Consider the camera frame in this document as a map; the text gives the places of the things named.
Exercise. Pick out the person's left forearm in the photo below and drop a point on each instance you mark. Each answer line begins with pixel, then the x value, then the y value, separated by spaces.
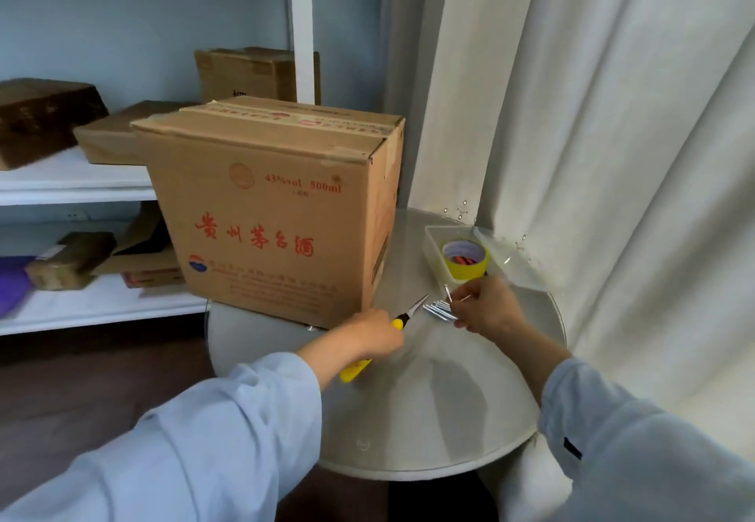
pixel 177 451

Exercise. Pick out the small taped brown parcel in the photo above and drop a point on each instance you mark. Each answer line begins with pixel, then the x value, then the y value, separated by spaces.
pixel 65 262

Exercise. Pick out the yellow tape roll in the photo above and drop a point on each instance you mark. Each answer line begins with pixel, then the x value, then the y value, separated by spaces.
pixel 466 271

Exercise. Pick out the brown cardboard box red print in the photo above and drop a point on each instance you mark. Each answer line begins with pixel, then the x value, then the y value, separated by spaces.
pixel 265 215

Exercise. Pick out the metal staple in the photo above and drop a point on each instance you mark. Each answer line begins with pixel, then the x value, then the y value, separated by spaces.
pixel 448 292

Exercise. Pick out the white wall socket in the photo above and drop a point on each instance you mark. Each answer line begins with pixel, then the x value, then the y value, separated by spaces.
pixel 74 215

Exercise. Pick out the upright small cardboard box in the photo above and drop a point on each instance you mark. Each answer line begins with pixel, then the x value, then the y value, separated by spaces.
pixel 248 73

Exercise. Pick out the white metal shelf unit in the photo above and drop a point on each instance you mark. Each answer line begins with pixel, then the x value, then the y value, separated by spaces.
pixel 71 179

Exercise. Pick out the orange thread snips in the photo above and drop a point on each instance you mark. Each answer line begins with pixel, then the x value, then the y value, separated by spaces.
pixel 463 260

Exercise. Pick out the person's left hand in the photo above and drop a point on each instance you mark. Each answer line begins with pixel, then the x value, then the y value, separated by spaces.
pixel 371 336

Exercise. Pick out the open cardboard box red print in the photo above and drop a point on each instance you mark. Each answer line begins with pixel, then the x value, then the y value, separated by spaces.
pixel 153 271

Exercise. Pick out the clear plastic container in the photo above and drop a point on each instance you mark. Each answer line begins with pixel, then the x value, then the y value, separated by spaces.
pixel 433 244

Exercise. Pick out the dark brown flat box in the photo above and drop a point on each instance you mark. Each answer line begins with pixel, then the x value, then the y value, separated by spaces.
pixel 41 120

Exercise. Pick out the white curtain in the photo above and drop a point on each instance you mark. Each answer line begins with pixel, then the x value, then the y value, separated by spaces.
pixel 619 126

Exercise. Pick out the silver table mount disc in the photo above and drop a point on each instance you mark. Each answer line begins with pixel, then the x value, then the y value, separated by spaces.
pixel 363 444

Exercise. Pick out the person's right forearm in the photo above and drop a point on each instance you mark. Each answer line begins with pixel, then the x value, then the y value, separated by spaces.
pixel 637 451

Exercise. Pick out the person's right hand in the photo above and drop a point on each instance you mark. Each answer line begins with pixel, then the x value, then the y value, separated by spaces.
pixel 492 306

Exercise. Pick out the flat brown box white label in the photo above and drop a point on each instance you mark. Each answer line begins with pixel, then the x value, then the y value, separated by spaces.
pixel 106 144

